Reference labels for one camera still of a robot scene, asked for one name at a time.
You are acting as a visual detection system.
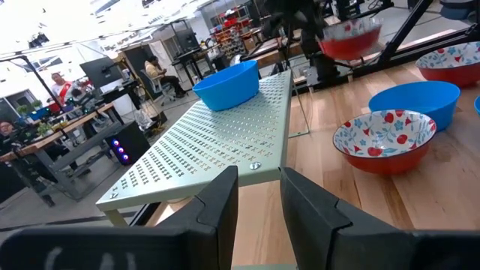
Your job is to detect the person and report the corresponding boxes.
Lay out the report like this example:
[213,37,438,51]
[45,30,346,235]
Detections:
[0,119,23,151]
[50,72,78,106]
[144,55,187,99]

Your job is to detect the wooden workbench grey legs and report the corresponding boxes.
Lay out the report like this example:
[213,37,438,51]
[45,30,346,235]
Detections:
[0,103,125,200]

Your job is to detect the black standing desk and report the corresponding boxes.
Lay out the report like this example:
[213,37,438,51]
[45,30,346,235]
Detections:
[170,20,226,86]

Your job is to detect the black computer tower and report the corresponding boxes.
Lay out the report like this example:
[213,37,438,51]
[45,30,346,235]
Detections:
[104,121,151,166]

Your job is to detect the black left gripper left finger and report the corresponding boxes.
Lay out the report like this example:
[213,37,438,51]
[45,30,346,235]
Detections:
[0,165,239,270]

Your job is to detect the green perforated metal shelf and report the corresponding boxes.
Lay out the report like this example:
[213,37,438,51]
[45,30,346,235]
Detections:
[95,69,294,228]

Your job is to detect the white office chair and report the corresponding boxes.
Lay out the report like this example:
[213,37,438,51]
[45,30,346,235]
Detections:
[140,69,177,106]

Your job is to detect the red parts storage rack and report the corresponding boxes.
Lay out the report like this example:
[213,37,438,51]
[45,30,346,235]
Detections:
[211,16,252,57]

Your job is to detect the red bowls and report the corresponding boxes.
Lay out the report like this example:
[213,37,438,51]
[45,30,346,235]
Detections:
[318,16,383,62]

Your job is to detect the black computer monitor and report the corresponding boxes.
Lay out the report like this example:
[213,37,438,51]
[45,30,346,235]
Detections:
[79,55,125,89]

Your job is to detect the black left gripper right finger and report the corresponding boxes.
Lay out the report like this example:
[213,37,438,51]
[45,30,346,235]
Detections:
[280,166,480,270]

